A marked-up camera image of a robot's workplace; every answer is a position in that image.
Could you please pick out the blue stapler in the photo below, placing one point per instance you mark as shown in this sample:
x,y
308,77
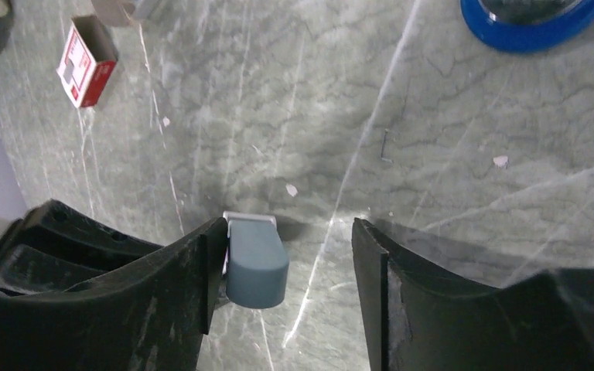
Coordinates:
x,y
526,26

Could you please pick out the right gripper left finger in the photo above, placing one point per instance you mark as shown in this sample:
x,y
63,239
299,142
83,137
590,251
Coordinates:
x,y
78,295

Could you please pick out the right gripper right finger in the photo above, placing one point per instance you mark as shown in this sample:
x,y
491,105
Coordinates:
x,y
419,316

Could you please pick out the red white staple box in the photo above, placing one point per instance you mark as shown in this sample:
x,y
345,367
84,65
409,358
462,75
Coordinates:
x,y
87,62

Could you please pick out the staple tray with staples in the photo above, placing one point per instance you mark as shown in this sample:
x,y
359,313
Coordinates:
x,y
122,13

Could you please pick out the light blue eraser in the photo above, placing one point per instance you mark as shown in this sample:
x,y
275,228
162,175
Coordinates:
x,y
257,262

